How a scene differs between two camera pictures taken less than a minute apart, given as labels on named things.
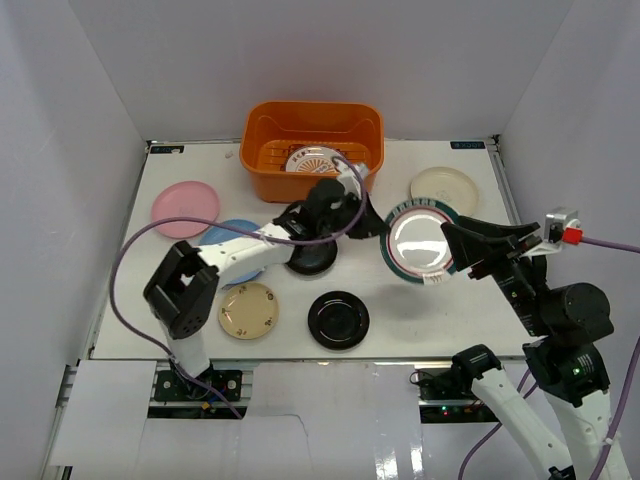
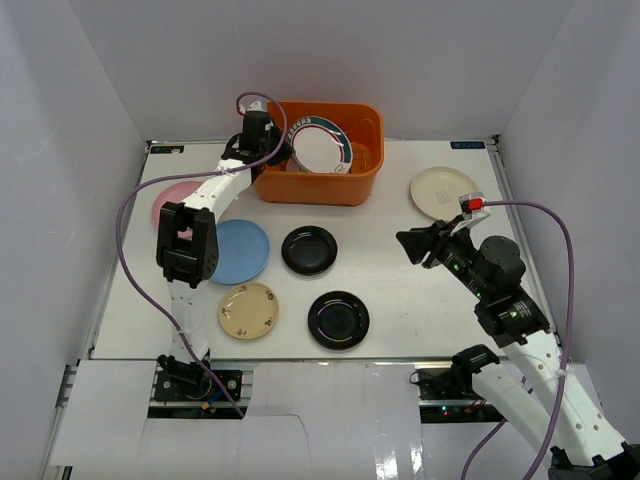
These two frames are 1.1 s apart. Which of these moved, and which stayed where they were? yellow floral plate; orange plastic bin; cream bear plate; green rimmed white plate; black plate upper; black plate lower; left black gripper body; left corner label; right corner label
Moved: left black gripper body; green rimmed white plate
Stayed: right corner label; black plate upper; cream bear plate; black plate lower; yellow floral plate; orange plastic bin; left corner label
